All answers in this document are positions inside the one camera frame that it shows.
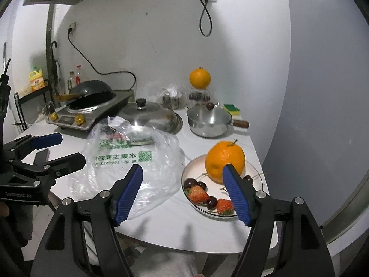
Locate green yellow sponge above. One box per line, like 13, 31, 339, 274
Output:
223, 104, 240, 116

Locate black wok wooden handle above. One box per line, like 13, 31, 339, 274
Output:
56, 80, 116, 111

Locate steel cups in plastic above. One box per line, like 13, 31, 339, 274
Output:
146, 82, 183, 110

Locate large orange on plate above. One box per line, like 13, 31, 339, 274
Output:
205, 139, 246, 184

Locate strawberry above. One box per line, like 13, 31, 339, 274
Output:
216, 199, 235, 216
184, 185, 209, 205

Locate red capped sauce bottle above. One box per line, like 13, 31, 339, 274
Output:
74, 65, 82, 85

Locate silver induction cooker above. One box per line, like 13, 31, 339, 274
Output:
46, 90, 133, 131

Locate yellow oil bottle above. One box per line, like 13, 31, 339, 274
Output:
29, 66, 45, 92

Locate dark capped bottle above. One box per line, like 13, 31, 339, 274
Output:
67, 71, 76, 91

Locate black power cable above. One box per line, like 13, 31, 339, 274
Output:
67, 27, 137, 91

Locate steel dome lid black knob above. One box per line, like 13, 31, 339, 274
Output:
118, 98, 183, 134

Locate black wire rack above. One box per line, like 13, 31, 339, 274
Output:
14, 79, 53, 132

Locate orange on cherry box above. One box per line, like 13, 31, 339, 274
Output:
189, 68, 211, 89

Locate dark cherry small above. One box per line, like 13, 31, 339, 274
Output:
243, 175, 254, 184

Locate white plate black rim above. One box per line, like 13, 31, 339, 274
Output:
181, 154, 266, 220

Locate dark cherry top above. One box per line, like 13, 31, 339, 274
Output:
198, 181, 207, 191

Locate steel saucepan wooden handle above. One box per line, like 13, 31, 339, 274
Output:
186, 102, 250, 138

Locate clear box of cherries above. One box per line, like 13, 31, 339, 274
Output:
186, 89, 211, 109

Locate clear plastic bag green print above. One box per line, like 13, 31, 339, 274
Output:
68, 116, 184, 219

